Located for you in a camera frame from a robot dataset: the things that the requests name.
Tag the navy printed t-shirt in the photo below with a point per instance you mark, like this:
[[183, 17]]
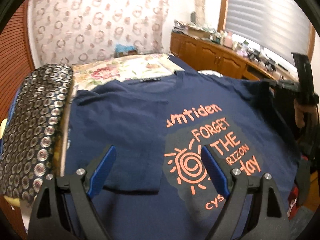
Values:
[[158, 187]]

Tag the window blind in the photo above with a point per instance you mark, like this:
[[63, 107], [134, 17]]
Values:
[[278, 25]]

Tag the wooden sideboard cabinet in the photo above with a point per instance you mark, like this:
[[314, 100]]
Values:
[[205, 55]]

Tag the wooden louvered wardrobe door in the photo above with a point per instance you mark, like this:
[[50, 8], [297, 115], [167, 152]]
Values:
[[16, 60]]

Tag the circle-patterned curtain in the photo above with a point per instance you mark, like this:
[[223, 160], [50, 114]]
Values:
[[84, 31]]

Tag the blue item box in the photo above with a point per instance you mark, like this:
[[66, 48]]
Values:
[[123, 50]]

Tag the floral bed sheet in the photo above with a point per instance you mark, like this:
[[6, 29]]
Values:
[[134, 67]]

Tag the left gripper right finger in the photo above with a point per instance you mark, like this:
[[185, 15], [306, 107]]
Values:
[[266, 218]]

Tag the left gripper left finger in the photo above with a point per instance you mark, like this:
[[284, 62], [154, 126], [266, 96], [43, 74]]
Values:
[[50, 218]]

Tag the right hand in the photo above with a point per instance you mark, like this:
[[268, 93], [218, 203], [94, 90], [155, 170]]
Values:
[[305, 114]]

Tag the circle-patterned folded cloth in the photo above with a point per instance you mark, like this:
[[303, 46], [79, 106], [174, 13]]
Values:
[[29, 138]]

